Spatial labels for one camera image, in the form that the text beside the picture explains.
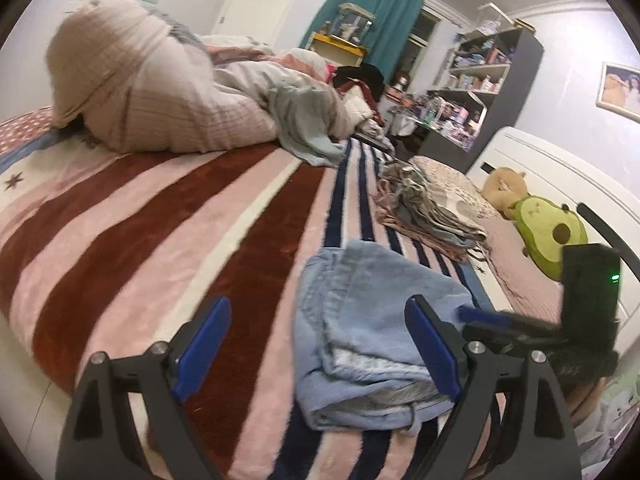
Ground light blue denim pants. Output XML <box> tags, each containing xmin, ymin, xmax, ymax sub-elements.
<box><xmin>293</xmin><ymin>240</ymin><xmax>472</xmax><ymax>434</ymax></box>

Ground person's right hand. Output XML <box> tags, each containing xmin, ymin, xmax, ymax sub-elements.
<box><xmin>564</xmin><ymin>377</ymin><xmax>606</xmax><ymax>427</ymax></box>

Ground pink ribbed pillow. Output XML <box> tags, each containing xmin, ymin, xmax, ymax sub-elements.
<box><xmin>478</xmin><ymin>217</ymin><xmax>562</xmax><ymax>324</ymax></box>

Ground green avocado plush toy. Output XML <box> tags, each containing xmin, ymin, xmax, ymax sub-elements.
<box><xmin>511</xmin><ymin>195</ymin><xmax>588</xmax><ymax>282</ymax></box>

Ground floral pillow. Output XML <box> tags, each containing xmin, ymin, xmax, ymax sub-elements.
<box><xmin>410</xmin><ymin>155</ymin><xmax>500</xmax><ymax>218</ymax></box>

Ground stack of folded clothes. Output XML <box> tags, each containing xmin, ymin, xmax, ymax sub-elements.
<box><xmin>373</xmin><ymin>160</ymin><xmax>486</xmax><ymax>262</ymax></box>

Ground tan plush animal toy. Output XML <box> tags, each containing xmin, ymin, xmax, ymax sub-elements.
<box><xmin>480</xmin><ymin>167</ymin><xmax>529</xmax><ymax>220</ymax></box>

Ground striped fleece bed blanket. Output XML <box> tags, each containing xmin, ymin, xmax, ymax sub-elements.
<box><xmin>1</xmin><ymin>108</ymin><xmax>490</xmax><ymax>479</ymax></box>

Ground dark tall bookshelf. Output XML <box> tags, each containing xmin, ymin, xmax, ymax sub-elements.
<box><xmin>392</xmin><ymin>28</ymin><xmax>544</xmax><ymax>172</ymax></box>

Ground mannequin head with wig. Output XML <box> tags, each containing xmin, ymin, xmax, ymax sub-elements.
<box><xmin>390</xmin><ymin>70</ymin><xmax>411</xmax><ymax>96</ymax></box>

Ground pile of clothes on chair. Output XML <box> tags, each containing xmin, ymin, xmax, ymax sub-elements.
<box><xmin>328</xmin><ymin>65</ymin><xmax>386</xmax><ymax>140</ymax></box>

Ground grey green crumpled garment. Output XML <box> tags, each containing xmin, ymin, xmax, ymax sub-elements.
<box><xmin>268</xmin><ymin>86</ymin><xmax>344</xmax><ymax>168</ymax></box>

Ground framed portrait photo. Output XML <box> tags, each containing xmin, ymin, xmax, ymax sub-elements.
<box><xmin>596</xmin><ymin>64</ymin><xmax>640</xmax><ymax>122</ymax></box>

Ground yellow shelf unit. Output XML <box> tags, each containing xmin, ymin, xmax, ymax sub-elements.
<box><xmin>306</xmin><ymin>32</ymin><xmax>368</xmax><ymax>67</ymax></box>

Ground teal curtain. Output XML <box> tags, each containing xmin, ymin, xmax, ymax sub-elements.
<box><xmin>299</xmin><ymin>0</ymin><xmax>424</xmax><ymax>82</ymax></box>

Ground glass display case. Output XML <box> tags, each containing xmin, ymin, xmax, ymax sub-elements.
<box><xmin>330</xmin><ymin>2</ymin><xmax>375</xmax><ymax>46</ymax></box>

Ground white door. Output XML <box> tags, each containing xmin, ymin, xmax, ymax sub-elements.
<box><xmin>212</xmin><ymin>0</ymin><xmax>294</xmax><ymax>47</ymax></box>

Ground crumpled pink striped duvet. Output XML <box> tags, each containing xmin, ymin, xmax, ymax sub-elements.
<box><xmin>46</xmin><ymin>0</ymin><xmax>337</xmax><ymax>154</ymax></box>

